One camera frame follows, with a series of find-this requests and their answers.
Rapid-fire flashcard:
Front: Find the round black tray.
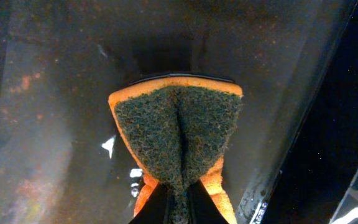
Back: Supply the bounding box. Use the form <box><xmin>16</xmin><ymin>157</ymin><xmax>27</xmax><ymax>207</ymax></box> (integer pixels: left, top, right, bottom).
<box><xmin>262</xmin><ymin>3</ymin><xmax>358</xmax><ymax>224</ymax></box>

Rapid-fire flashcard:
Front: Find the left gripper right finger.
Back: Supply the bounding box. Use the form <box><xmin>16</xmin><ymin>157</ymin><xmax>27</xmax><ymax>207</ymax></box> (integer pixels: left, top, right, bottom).
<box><xmin>188</xmin><ymin>180</ymin><xmax>229</xmax><ymax>224</ymax></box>

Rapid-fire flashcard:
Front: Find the black rectangular tray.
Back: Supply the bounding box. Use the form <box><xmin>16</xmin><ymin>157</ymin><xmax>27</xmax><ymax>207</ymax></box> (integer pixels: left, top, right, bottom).
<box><xmin>0</xmin><ymin>0</ymin><xmax>356</xmax><ymax>223</ymax></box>

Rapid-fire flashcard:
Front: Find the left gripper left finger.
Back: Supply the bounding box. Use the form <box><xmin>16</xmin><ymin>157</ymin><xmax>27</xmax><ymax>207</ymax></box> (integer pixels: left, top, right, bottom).
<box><xmin>129</xmin><ymin>184</ymin><xmax>174</xmax><ymax>224</ymax></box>

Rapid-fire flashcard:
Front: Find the orange green scrub sponge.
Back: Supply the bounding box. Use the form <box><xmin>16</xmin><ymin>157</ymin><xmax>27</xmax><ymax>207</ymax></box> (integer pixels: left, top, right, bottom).
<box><xmin>108</xmin><ymin>74</ymin><xmax>242</xmax><ymax>223</ymax></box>

